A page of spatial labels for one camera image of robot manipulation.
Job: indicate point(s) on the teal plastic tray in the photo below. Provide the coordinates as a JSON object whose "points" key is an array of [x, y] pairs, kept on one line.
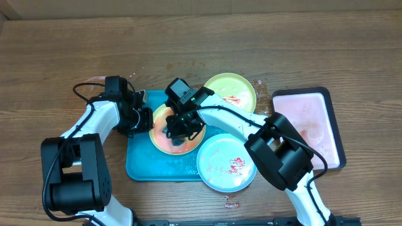
{"points": [[144, 162]]}

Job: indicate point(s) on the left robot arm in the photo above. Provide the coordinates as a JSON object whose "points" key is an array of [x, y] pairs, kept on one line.
{"points": [[76, 179]]}

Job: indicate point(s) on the light blue plate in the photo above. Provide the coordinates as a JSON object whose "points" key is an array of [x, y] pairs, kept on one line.
{"points": [[224, 164]]}

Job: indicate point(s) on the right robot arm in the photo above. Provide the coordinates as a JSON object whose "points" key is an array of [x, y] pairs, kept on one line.
{"points": [[279, 152]]}

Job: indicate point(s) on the pink sponge with dark scourer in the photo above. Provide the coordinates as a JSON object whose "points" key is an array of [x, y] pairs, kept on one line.
{"points": [[177, 141]]}

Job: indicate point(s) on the black tray with soapy water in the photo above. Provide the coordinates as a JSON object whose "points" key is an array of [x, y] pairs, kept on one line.
{"points": [[311, 112]]}

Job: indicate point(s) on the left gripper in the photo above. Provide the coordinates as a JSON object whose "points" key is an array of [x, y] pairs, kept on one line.
{"points": [[147, 124]]}

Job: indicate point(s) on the yellow plate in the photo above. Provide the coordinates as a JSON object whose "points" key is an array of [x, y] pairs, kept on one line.
{"points": [[161, 142]]}

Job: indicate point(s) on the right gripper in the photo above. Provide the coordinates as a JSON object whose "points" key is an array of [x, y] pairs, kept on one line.
{"points": [[179, 130]]}

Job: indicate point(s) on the yellow-green plate at back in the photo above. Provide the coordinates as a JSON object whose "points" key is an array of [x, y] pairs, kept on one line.
{"points": [[234, 89]]}

